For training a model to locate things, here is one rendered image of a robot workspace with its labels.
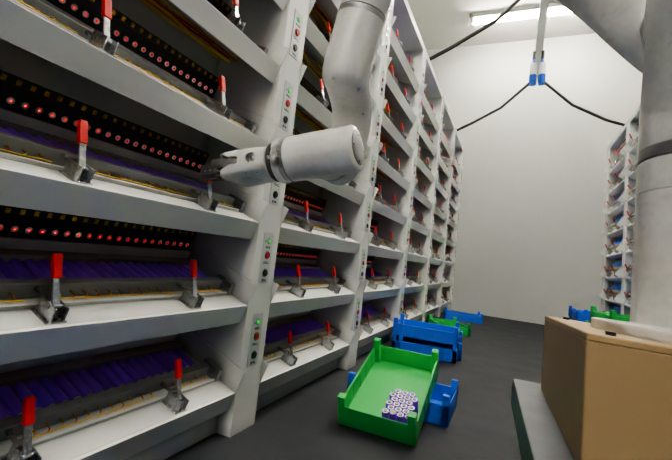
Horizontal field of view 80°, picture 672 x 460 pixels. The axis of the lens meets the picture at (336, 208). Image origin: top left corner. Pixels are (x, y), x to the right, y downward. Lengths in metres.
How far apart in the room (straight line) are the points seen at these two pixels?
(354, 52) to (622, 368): 0.58
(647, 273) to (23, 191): 0.71
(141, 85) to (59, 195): 0.21
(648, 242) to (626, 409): 0.18
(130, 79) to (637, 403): 0.72
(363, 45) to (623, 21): 0.37
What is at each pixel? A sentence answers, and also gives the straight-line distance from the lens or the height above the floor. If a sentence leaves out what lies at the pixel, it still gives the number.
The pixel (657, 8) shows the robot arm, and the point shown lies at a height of 0.71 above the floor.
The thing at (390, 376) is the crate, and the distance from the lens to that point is 1.32.
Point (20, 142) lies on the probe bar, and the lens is 0.69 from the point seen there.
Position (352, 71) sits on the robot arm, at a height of 0.74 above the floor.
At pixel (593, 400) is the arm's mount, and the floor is 0.34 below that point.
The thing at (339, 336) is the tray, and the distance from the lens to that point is 1.63.
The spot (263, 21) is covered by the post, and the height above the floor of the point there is 1.00.
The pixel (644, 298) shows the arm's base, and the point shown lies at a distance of 0.52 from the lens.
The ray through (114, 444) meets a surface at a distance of 0.81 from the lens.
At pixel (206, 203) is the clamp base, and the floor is 0.50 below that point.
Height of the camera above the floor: 0.43
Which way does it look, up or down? 7 degrees up
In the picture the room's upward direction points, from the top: 7 degrees clockwise
